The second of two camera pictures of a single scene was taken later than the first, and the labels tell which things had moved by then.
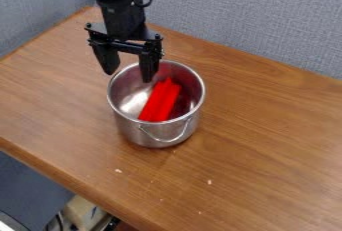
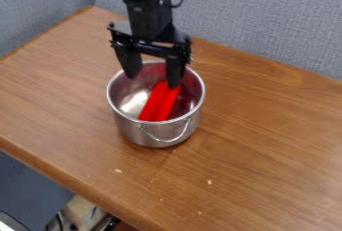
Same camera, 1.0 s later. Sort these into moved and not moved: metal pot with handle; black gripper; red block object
Moved: black gripper
Not moved: red block object; metal pot with handle
